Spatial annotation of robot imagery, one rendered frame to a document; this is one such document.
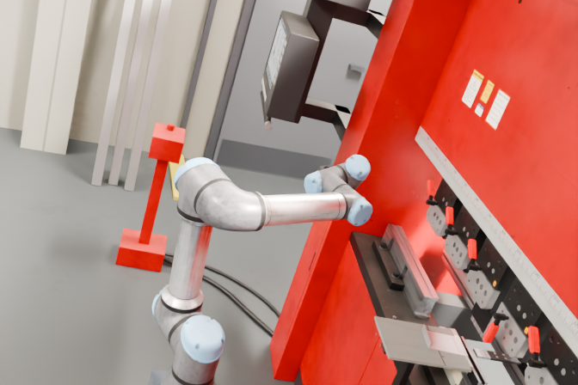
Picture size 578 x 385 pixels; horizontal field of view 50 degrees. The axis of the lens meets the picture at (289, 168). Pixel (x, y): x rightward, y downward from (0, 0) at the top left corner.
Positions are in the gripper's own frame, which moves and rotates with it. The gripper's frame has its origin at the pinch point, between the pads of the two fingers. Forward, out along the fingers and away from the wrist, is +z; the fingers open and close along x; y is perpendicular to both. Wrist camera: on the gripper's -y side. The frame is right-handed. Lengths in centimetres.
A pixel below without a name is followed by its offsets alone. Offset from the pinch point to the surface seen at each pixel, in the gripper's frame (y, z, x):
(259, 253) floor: -52, 184, 40
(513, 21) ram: -36, -58, 55
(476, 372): 61, -15, 31
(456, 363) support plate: 57, -14, 26
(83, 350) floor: 10, 122, -72
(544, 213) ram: 30, -58, 36
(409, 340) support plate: 49, -10, 15
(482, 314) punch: 46, -22, 35
